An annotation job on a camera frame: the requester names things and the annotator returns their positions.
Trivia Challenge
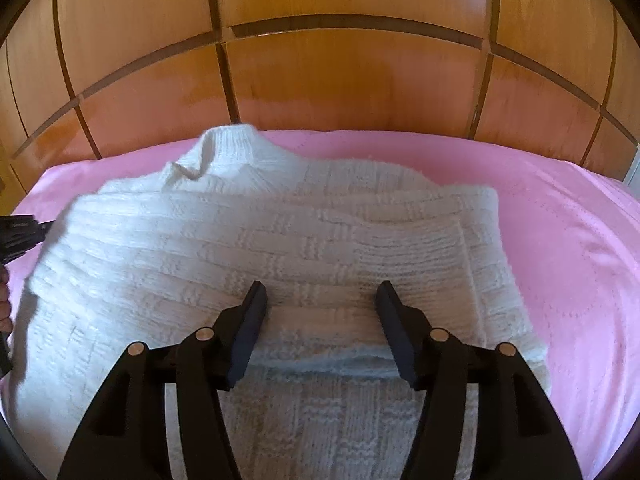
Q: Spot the person's left hand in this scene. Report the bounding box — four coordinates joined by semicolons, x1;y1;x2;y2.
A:
0;265;14;336

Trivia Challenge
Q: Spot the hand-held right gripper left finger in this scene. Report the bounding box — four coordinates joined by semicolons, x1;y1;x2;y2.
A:
55;281;268;480

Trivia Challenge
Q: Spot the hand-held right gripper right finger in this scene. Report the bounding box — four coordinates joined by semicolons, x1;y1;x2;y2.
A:
375;281;588;480

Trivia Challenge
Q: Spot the white knitted sweater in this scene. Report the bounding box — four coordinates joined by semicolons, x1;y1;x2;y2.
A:
7;122;553;480

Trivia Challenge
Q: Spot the pink bedspread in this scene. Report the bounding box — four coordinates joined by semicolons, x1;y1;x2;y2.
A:
0;130;640;480

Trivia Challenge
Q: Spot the wooden panelled wardrobe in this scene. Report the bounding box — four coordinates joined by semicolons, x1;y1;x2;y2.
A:
0;0;640;196

